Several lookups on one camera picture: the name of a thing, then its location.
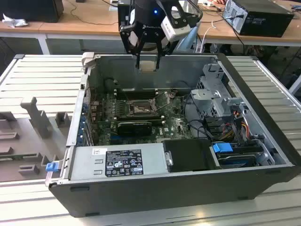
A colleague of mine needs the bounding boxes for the metal socket cover frame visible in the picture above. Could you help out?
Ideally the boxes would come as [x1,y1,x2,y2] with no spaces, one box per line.
[154,91,170,111]

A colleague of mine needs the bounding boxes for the CPU socket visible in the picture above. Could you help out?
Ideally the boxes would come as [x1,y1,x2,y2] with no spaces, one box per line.
[127,98,158,116]

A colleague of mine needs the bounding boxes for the black plastic shroud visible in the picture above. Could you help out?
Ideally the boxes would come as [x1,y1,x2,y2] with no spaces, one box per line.
[161,138,216,173]

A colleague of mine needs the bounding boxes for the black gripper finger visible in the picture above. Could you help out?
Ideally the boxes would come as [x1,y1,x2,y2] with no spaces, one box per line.
[119,23,144,69]
[152,32,176,71]

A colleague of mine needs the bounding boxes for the large black box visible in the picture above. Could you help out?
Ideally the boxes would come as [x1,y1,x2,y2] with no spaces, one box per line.
[0,0,64,24]

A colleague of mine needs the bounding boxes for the blue disk carrier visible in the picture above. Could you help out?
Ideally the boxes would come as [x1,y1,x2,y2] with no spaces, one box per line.
[211,142,233,154]

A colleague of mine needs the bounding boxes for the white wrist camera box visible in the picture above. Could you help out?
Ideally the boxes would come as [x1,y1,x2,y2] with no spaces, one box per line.
[160,14,191,42]

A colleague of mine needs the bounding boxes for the grey parts rack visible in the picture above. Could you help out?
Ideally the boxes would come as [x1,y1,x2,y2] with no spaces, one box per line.
[0,96,73,183]

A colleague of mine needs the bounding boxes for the green motherboard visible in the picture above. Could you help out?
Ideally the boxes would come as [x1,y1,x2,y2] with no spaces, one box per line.
[90,90,205,145]

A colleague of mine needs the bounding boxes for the black label sticker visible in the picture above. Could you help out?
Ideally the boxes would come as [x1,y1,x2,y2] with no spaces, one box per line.
[105,149,143,177]

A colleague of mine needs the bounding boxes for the wooden desk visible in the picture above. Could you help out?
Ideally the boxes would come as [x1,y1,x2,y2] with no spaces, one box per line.
[0,0,301,56]

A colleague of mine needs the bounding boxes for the silver power supply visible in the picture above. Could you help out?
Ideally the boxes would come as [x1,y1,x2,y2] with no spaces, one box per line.
[69,144,170,181]

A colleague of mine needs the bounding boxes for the white cable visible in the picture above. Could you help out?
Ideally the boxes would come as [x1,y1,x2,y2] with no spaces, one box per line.
[201,21,217,53]

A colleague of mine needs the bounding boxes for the crumpled white paper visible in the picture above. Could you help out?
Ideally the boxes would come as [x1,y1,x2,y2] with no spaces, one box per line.
[1,13,29,29]

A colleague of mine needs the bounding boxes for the red and yellow wires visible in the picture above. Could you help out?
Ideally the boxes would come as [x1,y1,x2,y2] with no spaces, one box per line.
[221,117,251,142]

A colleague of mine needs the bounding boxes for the thin black looped cable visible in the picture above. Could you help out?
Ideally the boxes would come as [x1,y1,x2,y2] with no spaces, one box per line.
[173,80,197,91]

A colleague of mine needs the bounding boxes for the black desktop computer with grille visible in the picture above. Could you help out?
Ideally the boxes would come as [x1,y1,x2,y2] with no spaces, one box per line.
[222,0,295,38]

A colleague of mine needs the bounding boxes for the open black PC case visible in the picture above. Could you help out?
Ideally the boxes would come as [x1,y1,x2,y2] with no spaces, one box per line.
[46,52,301,218]

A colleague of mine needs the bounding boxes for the black graphics card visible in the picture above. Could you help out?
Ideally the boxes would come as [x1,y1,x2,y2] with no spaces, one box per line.
[117,121,153,137]

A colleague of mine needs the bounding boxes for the silver drive cage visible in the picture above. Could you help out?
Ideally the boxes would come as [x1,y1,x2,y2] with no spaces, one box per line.
[189,62,250,118]

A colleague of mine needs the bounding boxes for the hard disk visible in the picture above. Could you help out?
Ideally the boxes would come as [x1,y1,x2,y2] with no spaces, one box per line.
[217,153,257,168]

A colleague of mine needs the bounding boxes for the black RAM slot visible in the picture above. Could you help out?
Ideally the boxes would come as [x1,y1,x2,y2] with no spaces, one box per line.
[114,88,158,92]
[116,93,158,97]
[115,90,158,95]
[116,95,158,99]

